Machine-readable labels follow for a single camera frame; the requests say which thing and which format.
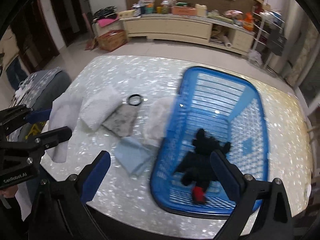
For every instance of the blue plastic basket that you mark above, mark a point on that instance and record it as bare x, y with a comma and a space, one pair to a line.
212, 111

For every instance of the white fluffy round pad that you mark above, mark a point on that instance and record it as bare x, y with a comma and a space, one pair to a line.
155, 126

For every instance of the brown cardboard box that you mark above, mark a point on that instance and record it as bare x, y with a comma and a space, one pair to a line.
112, 40

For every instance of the pink box on cabinet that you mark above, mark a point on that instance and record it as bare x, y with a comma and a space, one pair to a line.
186, 11

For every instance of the white paper roll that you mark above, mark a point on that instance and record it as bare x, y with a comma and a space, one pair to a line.
227, 42

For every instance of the white knitted towel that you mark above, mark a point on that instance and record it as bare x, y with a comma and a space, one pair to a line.
100, 106

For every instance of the light blue cloth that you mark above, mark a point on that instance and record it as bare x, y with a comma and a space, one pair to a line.
134, 156

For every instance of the cream plastic jug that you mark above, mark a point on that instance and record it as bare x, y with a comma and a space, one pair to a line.
201, 10

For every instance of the cream TV cabinet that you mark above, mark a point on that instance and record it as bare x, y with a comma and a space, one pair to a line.
190, 29

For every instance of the grey cushioned chair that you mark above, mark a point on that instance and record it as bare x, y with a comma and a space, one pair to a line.
38, 91

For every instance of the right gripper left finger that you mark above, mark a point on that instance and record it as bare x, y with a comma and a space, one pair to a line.
59, 210

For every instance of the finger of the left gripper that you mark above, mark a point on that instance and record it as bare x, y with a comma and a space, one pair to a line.
38, 116
52, 138

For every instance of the white metal shelf rack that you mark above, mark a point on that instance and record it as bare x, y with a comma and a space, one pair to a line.
267, 24

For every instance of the grey cloth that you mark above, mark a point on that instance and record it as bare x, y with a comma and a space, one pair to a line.
122, 120

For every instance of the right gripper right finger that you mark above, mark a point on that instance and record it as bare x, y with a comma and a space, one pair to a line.
274, 219

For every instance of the orange toy figure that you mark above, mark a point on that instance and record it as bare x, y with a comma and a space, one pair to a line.
248, 22

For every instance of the pink folder stack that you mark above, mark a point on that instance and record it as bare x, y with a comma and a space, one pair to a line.
106, 21

